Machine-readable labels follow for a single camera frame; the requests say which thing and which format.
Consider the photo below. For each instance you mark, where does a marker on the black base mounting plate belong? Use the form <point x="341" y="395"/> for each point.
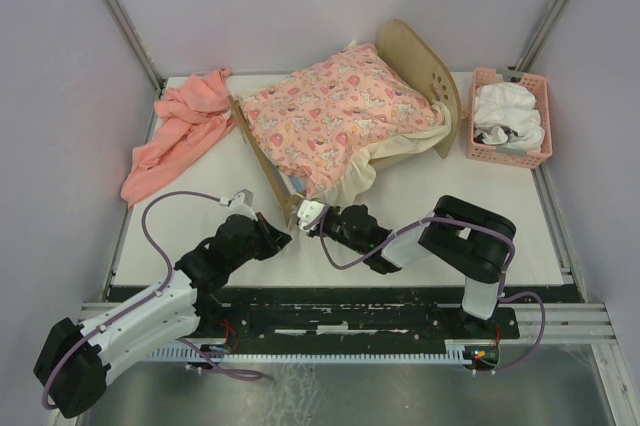
<point x="349" y="319"/>

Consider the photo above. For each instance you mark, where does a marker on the pink unicorn print mattress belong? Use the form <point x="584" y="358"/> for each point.
<point x="326" y="125"/>

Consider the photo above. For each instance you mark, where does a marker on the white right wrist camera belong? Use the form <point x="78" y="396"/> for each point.
<point x="309" y="214"/>

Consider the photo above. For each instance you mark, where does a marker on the white cloth in basket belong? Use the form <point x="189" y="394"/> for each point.
<point x="505" y="115"/>

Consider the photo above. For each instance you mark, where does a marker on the white slotted cable duct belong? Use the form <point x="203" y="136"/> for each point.
<point x="453" y="354"/>

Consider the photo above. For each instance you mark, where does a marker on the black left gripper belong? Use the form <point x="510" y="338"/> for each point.
<point x="274" y="239"/>

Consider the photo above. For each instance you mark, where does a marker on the left aluminium frame post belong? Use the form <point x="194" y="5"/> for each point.
<point x="132" y="39"/>

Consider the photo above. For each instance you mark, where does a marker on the right aluminium frame post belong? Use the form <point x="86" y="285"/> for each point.
<point x="550" y="18"/>

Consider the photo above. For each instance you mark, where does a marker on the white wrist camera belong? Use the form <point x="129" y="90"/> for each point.
<point x="239" y="204"/>
<point x="309" y="214"/>

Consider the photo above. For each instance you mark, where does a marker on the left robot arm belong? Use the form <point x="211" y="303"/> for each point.
<point x="80" y="360"/>

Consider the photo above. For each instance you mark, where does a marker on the pink plastic basket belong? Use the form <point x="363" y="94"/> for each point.
<point x="501" y="155"/>

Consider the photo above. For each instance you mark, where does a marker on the aluminium frame post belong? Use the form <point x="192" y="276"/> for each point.
<point x="550" y="18"/>
<point x="132" y="39"/>

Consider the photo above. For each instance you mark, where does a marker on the salmon pink cloth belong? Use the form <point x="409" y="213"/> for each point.
<point x="194" y="117"/>

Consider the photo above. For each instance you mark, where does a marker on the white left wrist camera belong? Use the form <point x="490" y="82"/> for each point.
<point x="239" y="204"/>

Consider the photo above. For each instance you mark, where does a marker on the wooden striped pet bed frame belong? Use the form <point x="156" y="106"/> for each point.
<point x="402" y="49"/>

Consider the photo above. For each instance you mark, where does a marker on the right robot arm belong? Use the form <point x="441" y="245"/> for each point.
<point x="476" y="242"/>

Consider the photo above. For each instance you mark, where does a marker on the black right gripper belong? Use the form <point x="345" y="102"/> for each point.
<point x="316" y="231"/>

